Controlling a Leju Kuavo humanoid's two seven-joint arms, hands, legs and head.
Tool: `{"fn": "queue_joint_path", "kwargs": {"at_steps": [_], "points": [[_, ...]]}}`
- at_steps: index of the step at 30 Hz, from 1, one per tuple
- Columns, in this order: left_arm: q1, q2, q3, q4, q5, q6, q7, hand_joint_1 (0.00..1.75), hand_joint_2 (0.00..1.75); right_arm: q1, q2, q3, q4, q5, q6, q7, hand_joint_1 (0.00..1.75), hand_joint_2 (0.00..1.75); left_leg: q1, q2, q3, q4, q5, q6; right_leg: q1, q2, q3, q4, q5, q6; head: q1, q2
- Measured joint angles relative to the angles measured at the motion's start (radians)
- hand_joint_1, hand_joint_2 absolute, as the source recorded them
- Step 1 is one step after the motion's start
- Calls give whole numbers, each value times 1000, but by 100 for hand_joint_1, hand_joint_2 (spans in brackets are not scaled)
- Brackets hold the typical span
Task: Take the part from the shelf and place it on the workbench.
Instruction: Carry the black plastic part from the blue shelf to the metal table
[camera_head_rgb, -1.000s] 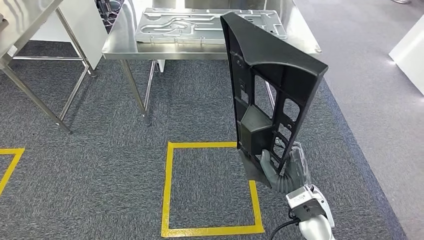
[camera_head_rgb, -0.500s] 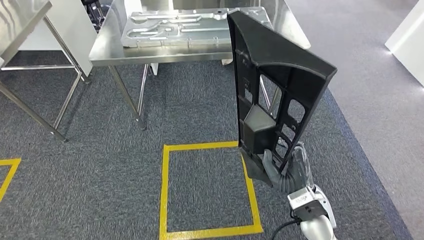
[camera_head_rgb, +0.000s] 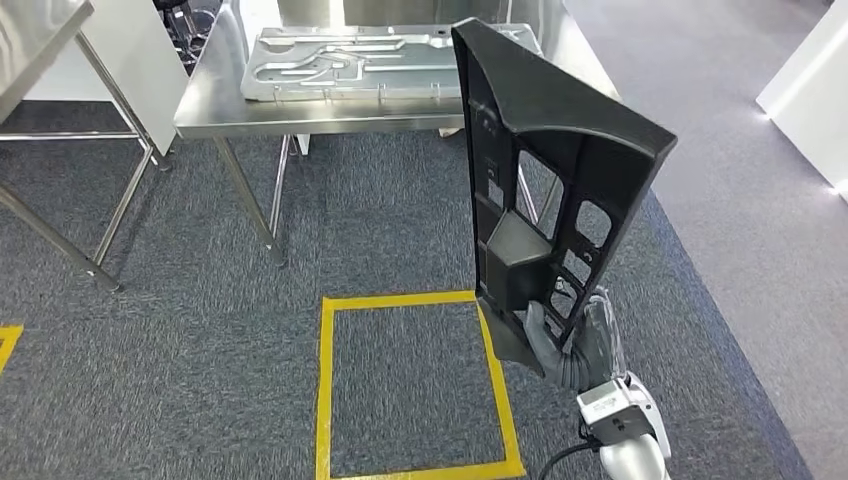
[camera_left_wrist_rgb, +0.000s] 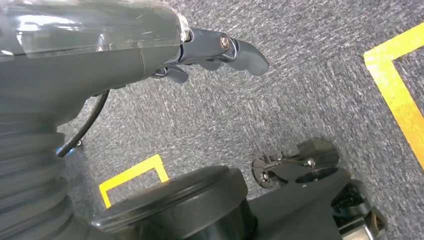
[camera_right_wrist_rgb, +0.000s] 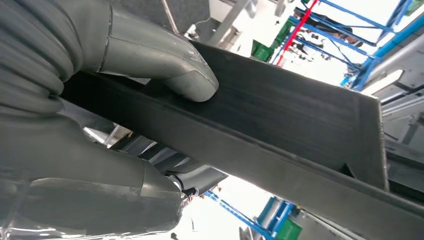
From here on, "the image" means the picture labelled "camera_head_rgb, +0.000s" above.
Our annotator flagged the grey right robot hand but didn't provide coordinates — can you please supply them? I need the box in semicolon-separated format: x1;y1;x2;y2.
523;288;627;392

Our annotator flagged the black plastic panel part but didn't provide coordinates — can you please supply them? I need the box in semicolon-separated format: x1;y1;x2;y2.
450;17;678;378

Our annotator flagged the stainless steel workbench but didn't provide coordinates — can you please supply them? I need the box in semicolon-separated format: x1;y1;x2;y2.
173;0;624;266

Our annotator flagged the white block partition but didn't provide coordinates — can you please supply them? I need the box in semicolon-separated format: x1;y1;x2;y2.
755;0;848;203

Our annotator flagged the stamped sheet metal plate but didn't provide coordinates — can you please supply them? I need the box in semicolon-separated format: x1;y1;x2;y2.
239;23;545;104

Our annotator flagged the chrome stool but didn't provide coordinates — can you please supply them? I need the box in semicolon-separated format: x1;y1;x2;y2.
152;0;223;71

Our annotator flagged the white cabinet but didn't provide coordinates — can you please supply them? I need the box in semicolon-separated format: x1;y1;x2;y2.
23;0;191;158

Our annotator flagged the yellow tape floor square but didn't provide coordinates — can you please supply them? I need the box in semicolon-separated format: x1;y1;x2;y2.
0;324;25;374

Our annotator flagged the stainless steel table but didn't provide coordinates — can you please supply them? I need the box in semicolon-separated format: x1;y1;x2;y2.
0;0;175;294

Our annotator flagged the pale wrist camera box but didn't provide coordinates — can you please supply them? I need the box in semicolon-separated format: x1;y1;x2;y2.
576;370;672;462

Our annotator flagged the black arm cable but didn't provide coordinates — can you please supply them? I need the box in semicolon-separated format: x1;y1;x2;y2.
537;440;601;480

